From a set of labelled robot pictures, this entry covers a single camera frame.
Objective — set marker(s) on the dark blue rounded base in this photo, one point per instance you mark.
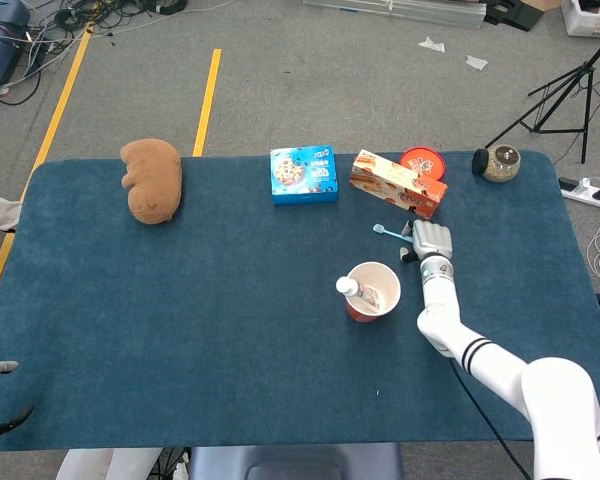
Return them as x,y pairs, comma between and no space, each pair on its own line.
0,50

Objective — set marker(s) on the brown plush toy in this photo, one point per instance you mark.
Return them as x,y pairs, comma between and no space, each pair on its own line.
152,180

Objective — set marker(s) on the white fabric leg cover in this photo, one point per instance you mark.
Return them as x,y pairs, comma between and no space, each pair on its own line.
110,465

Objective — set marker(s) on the red paper cup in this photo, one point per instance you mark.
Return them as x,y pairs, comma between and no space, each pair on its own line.
387,290

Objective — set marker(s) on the black tripod stand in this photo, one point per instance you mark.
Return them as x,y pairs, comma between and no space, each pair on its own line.
587,67

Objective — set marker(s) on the white toothpaste tube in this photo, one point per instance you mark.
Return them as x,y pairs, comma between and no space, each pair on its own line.
345,285

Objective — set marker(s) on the blue table mat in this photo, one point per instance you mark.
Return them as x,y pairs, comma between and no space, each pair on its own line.
230,300

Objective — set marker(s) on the white power strip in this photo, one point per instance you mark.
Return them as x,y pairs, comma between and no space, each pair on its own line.
585,190

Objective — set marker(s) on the aluminium rail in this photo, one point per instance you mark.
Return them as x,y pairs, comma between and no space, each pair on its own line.
430,12

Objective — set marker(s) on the white storage box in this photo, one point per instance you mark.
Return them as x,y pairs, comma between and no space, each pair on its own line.
580,20

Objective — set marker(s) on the white paper scrap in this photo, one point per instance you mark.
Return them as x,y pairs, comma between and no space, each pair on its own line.
477,62
432,44

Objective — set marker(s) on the orange wafer roll box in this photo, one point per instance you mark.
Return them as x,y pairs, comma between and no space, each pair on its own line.
395,185

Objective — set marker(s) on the glass jar with black lid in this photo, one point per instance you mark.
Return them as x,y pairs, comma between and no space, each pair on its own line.
500,165

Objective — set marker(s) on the blue cookie box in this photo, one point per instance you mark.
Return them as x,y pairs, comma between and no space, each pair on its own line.
304,175

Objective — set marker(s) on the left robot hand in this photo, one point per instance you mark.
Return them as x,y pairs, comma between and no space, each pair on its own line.
2,366

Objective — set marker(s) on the white garment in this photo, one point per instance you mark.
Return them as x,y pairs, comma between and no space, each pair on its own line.
0,212

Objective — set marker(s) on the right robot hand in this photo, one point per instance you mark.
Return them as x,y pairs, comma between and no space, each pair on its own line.
432,240

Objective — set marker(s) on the black metal bracket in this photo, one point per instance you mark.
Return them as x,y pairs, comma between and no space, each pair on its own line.
510,12

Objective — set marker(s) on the red round lid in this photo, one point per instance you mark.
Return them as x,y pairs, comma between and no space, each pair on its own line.
425,160

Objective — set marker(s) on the light blue toothbrush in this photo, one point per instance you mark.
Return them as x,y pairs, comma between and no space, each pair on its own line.
390,232

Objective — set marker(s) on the short yellow floor tape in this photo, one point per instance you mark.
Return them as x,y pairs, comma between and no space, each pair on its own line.
207,100

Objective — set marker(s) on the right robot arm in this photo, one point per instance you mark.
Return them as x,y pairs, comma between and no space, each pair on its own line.
480,350

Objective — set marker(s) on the long yellow floor tape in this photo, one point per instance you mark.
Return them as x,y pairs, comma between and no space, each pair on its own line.
55,120

